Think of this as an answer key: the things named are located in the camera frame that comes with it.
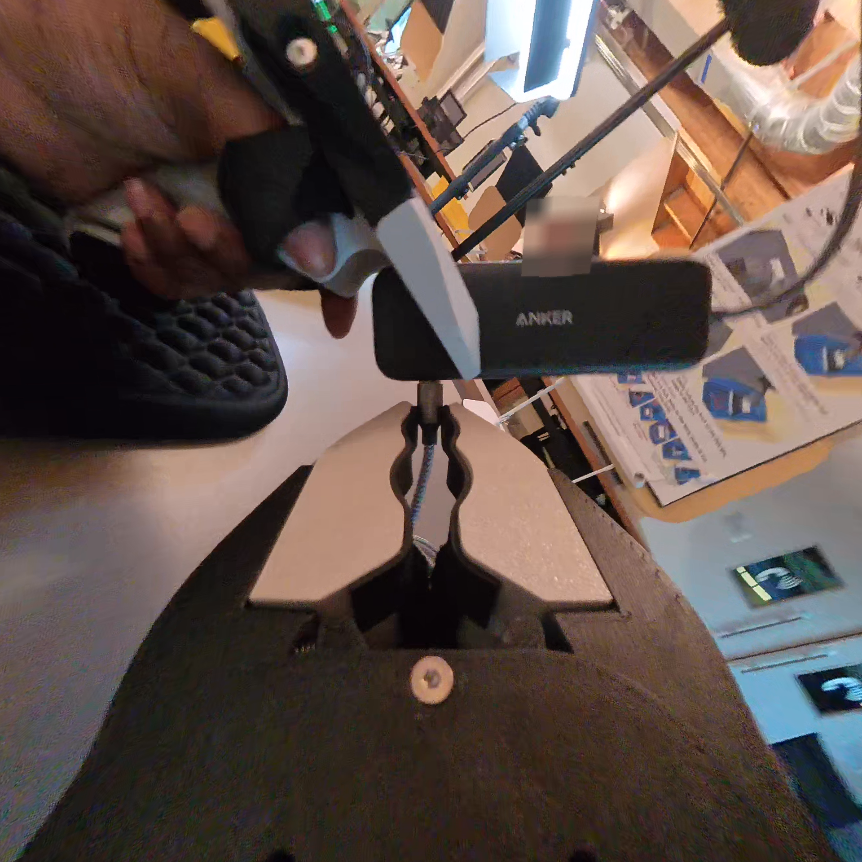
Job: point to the silver air duct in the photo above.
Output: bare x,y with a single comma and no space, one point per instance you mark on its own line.
808,114

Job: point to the phone sign window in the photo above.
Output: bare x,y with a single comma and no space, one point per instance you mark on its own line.
835,688
788,578

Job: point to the black microphone on boom pole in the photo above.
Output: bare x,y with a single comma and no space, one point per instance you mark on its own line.
768,27

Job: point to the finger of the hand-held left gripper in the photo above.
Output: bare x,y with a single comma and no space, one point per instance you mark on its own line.
438,289

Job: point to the printed instruction poster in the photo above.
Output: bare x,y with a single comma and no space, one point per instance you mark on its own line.
741,417

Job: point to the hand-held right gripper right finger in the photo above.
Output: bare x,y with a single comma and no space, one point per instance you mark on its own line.
532,532

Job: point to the person's left hand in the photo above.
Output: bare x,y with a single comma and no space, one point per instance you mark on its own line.
101,87

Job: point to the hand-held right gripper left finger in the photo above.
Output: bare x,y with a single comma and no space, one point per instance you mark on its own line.
330,532

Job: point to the black usb hub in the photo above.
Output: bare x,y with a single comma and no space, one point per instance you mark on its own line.
606,337

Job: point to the black quilted pad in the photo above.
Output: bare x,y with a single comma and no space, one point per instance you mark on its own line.
168,377

